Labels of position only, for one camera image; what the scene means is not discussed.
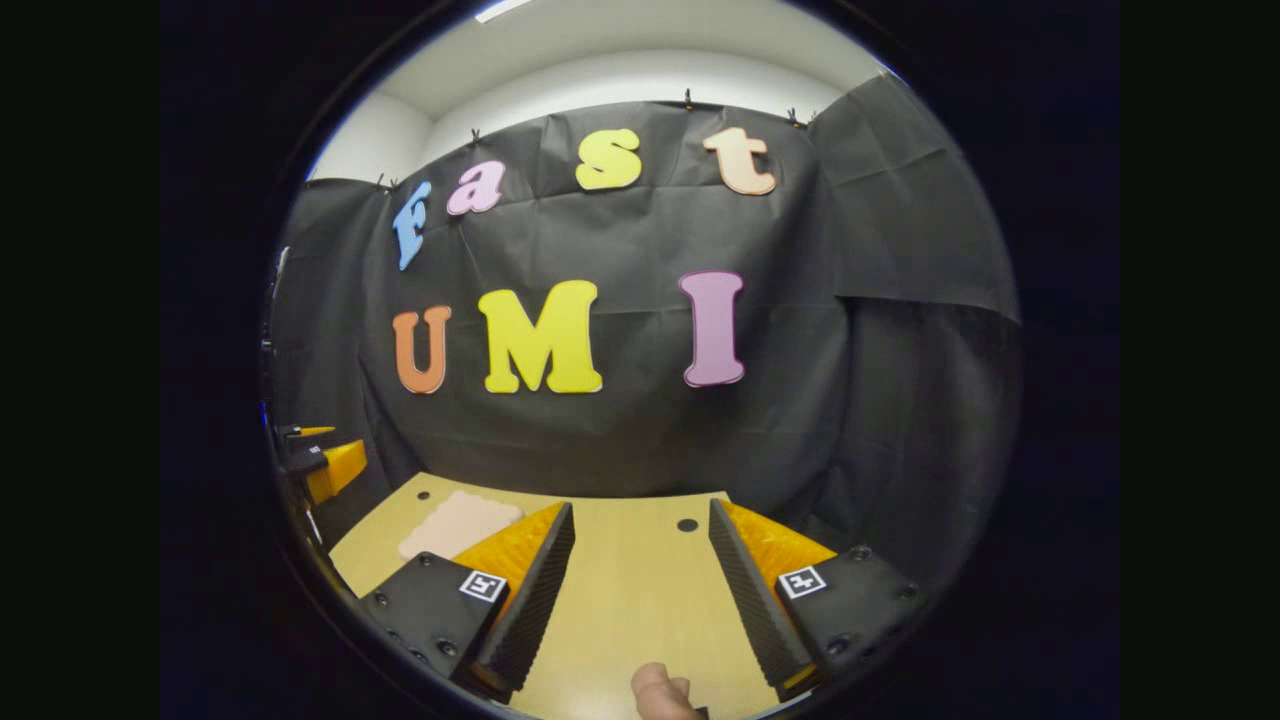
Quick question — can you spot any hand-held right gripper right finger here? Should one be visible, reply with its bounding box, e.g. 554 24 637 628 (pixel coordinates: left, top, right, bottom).
707 498 931 713

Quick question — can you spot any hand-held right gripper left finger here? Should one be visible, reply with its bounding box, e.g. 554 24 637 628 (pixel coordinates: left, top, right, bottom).
355 502 578 707

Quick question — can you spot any black backdrop cloth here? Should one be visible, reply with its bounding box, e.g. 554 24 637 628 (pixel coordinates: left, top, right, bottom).
268 72 1023 591

